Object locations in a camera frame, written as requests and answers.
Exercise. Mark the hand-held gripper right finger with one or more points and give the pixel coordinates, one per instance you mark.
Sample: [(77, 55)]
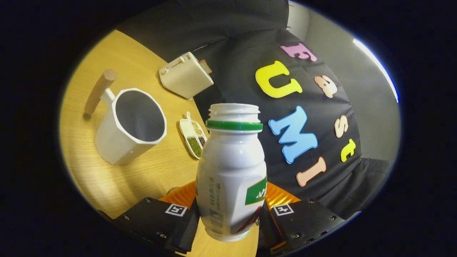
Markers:
[(307, 221)]

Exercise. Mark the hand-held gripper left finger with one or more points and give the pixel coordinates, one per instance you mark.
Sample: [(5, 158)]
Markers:
[(153, 217)]

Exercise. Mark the wooden table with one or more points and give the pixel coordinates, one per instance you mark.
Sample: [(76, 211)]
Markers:
[(142, 175)]

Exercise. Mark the white divided bean dish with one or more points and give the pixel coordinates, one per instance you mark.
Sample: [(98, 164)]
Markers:
[(187, 128)]

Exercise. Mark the cream toaster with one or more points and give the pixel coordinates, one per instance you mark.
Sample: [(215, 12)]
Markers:
[(185, 76)]

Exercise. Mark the toast slice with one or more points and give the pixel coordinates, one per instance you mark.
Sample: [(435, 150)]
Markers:
[(206, 66)]

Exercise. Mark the black backdrop cloth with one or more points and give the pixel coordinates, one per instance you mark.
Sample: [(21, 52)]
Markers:
[(242, 53)]

